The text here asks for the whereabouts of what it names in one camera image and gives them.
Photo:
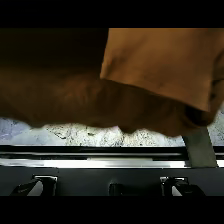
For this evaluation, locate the silver frame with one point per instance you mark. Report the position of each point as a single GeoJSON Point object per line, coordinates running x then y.
{"type": "Point", "coordinates": [100, 163]}

